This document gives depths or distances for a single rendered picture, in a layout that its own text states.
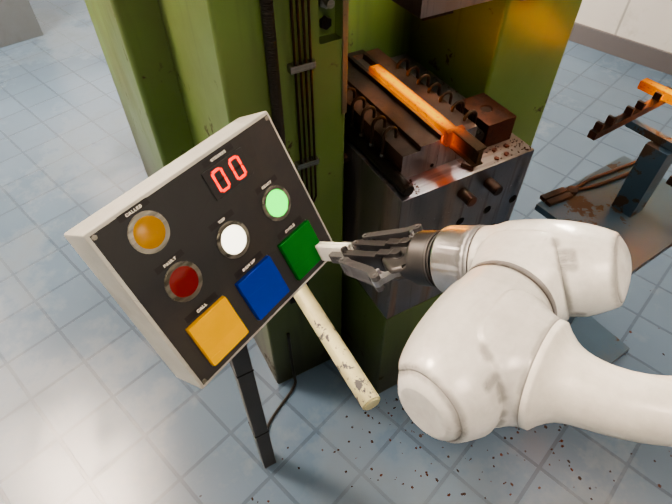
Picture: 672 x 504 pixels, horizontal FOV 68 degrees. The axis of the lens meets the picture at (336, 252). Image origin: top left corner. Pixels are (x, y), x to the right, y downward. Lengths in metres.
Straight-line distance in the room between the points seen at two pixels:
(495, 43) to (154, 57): 0.83
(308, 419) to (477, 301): 1.37
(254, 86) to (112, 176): 1.88
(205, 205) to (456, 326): 0.43
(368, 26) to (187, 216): 0.93
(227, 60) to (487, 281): 0.64
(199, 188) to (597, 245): 0.51
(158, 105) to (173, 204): 0.77
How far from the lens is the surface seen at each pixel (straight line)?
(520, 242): 0.55
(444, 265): 0.62
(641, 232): 1.56
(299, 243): 0.84
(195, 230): 0.74
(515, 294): 0.48
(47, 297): 2.36
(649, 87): 1.61
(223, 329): 0.77
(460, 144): 1.13
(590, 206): 1.58
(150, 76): 1.43
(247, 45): 0.97
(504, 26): 1.33
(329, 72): 1.07
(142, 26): 1.38
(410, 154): 1.11
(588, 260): 0.54
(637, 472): 1.97
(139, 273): 0.71
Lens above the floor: 1.64
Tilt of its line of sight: 48 degrees down
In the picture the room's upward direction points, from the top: straight up
